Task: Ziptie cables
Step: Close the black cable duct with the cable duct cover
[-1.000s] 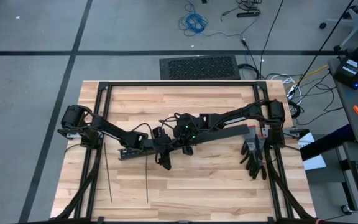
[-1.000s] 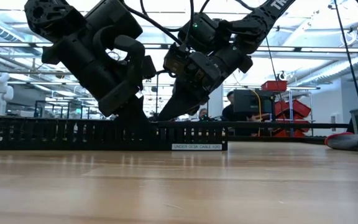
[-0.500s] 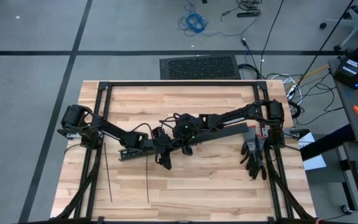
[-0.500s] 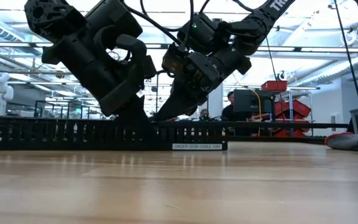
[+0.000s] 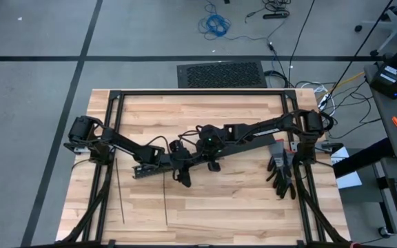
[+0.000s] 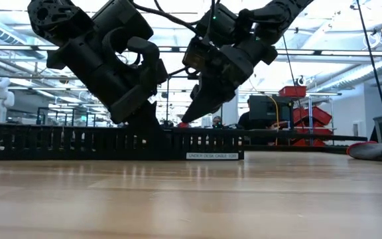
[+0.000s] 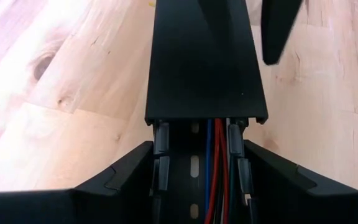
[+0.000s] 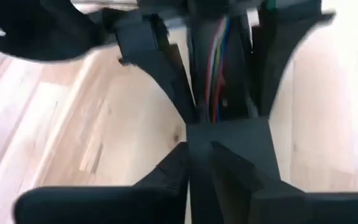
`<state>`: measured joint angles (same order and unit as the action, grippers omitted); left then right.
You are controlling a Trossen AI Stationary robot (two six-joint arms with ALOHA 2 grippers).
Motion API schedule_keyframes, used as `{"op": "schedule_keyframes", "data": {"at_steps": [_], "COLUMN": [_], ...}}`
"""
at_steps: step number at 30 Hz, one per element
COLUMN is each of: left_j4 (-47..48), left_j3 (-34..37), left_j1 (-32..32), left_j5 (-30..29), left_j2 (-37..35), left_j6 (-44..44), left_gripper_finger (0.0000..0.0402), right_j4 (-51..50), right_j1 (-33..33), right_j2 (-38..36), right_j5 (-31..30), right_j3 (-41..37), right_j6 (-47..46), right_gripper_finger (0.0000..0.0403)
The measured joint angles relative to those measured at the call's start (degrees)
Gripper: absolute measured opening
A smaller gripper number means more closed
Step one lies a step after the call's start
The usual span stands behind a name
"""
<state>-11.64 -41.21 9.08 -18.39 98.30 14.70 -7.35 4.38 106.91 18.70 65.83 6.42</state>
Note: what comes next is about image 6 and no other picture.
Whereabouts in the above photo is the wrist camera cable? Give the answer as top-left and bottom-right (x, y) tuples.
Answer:
(209, 0), (219, 46)
(131, 0), (201, 36)

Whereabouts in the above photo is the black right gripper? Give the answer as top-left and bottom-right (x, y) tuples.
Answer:
(181, 45), (255, 124)

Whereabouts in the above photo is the black slotted cable duct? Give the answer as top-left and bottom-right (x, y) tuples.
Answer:
(0, 122), (245, 162)

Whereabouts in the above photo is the black monitor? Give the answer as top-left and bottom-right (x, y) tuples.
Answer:
(249, 95), (294, 123)

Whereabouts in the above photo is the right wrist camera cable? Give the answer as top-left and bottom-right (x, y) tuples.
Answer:
(209, 0), (219, 46)

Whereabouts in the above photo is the yellow monitor cable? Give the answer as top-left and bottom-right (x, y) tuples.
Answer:
(266, 95), (280, 146)

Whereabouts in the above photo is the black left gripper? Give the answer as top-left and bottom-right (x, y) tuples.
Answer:
(88, 58), (166, 131)

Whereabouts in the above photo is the black aluminium table frame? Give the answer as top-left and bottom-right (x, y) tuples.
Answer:
(243, 144), (348, 155)

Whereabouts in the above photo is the black duct cover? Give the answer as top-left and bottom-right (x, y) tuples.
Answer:
(172, 128), (368, 142)

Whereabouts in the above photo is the black frame enclosure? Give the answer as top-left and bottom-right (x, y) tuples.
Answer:
(36, 106), (96, 127)

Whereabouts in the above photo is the white column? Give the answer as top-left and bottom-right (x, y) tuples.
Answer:
(222, 86), (239, 126)

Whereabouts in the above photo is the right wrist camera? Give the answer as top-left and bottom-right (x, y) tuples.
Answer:
(182, 35), (212, 73)

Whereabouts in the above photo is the metal rack with red bins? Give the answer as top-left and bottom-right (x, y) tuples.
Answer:
(272, 85), (342, 147)

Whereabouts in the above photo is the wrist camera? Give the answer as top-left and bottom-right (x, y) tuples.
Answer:
(127, 36), (168, 96)
(182, 35), (212, 73)

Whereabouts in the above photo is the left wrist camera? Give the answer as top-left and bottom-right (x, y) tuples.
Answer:
(127, 36), (168, 96)

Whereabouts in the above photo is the taut thin black cable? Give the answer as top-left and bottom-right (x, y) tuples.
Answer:
(282, 35), (303, 127)
(355, 0), (382, 143)

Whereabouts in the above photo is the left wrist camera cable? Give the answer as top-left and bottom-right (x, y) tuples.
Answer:
(131, 0), (201, 36)

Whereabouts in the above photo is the black grey work glove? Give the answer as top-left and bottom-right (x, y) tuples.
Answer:
(346, 141), (382, 166)

